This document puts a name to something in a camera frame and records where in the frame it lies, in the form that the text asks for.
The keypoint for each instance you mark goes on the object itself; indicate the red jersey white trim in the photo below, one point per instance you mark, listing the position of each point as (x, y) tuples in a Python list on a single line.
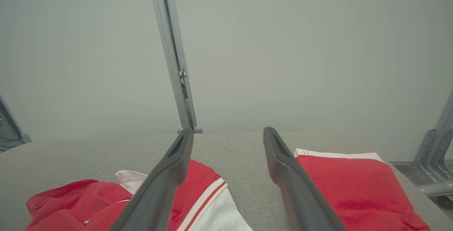
[(70, 202)]

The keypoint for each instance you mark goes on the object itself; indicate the red basketball shorts white stripe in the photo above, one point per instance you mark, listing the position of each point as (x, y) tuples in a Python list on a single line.
[(354, 192)]

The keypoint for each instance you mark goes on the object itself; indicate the grey metal bracket frame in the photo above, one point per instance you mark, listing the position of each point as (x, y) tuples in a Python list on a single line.
[(437, 153)]

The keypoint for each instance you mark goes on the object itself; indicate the grey metal frame panel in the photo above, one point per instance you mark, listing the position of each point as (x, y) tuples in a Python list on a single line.
[(9, 132)]

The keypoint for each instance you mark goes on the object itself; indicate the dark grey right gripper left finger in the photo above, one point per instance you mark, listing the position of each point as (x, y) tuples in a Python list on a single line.
[(159, 188)]

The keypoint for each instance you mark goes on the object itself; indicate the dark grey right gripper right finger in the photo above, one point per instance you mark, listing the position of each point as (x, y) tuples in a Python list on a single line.
[(297, 195)]

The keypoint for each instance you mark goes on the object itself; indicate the grey metal post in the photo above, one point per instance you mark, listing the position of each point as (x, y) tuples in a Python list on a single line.
[(173, 57)]

